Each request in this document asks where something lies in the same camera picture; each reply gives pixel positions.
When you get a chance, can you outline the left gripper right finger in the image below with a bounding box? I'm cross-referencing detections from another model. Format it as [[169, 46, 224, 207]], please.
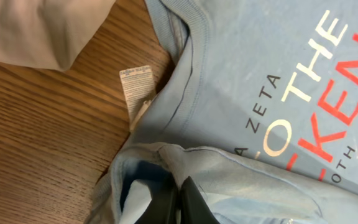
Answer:
[[180, 177, 219, 224]]

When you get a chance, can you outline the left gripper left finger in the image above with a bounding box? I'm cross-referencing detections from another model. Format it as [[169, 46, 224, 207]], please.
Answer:
[[135, 174, 178, 224]]

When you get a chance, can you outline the light blue t-shirt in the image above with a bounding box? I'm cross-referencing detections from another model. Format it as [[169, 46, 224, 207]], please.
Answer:
[[86, 0, 358, 223]]

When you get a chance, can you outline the beige folded garment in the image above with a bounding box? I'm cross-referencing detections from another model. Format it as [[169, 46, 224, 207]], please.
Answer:
[[0, 0, 115, 71]]

